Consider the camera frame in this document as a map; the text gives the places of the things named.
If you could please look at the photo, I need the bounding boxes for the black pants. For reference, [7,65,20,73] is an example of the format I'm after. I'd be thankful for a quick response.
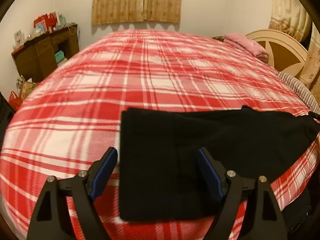
[119,106,319,222]

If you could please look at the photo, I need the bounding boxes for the striped pillow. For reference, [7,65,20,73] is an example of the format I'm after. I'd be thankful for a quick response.
[277,72,319,114]

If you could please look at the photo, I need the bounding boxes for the cream wooden headboard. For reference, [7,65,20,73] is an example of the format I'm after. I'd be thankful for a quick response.
[246,29,308,79]

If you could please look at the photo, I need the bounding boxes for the beige side curtain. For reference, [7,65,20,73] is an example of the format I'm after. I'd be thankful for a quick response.
[268,0,320,95]

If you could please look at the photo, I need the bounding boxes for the pink folded blanket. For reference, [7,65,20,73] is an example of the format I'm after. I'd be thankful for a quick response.
[223,33,268,63]

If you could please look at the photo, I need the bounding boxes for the red plaid bed cover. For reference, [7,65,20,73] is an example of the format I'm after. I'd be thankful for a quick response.
[1,30,308,239]

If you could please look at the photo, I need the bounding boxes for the black folding chair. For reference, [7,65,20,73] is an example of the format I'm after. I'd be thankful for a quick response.
[0,94,15,148]

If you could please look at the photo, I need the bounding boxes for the red plastic bag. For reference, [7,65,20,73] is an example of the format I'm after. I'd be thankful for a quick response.
[9,91,22,111]

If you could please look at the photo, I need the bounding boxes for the patterned paper bag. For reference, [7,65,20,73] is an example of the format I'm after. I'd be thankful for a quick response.
[16,75,38,101]

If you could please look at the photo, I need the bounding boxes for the brown wooden desk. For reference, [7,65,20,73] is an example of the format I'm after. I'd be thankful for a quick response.
[11,23,79,82]

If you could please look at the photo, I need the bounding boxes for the teal box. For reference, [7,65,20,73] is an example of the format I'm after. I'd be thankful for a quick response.
[55,50,65,63]

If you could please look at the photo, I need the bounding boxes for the white greeting card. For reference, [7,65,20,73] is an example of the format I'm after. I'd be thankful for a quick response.
[14,30,25,48]

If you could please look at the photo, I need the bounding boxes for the red gift bag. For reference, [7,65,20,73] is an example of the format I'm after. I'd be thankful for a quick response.
[33,12,57,33]

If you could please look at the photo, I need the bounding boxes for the beige window curtain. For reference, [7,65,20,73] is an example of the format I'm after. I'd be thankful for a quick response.
[91,0,181,25]

